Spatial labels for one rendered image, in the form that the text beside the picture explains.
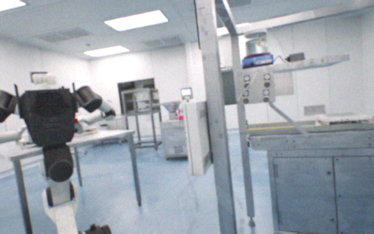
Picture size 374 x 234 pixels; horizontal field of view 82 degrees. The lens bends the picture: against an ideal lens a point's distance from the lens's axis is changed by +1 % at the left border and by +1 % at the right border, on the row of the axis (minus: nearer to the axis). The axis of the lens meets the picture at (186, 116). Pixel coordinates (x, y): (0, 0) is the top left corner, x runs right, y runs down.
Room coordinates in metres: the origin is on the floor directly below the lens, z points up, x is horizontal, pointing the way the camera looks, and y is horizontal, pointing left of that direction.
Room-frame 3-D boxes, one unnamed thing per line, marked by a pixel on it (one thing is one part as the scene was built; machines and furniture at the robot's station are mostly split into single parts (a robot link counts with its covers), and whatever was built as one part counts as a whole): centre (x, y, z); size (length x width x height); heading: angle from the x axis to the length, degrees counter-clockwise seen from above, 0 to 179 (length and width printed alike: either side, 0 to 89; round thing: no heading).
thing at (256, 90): (1.44, -0.48, 1.14); 0.22 x 0.11 x 0.20; 70
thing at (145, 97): (5.05, 0.82, 0.75); 1.43 x 1.06 x 1.50; 78
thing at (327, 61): (1.50, -0.72, 1.25); 0.62 x 0.38 x 0.04; 70
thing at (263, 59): (1.52, -0.53, 1.32); 0.21 x 0.20 x 0.09; 160
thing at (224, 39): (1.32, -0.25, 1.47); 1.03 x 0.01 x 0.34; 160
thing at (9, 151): (2.42, 1.51, 0.84); 1.50 x 1.10 x 0.04; 51
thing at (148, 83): (7.28, 1.56, 1.43); 1.32 x 0.01 x 1.11; 78
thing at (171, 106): (4.43, 0.21, 0.95); 0.49 x 0.36 x 0.37; 78
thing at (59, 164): (1.21, 0.75, 0.85); 0.28 x 0.13 x 0.18; 35
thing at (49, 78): (1.29, 0.80, 1.32); 0.10 x 0.07 x 0.09; 125
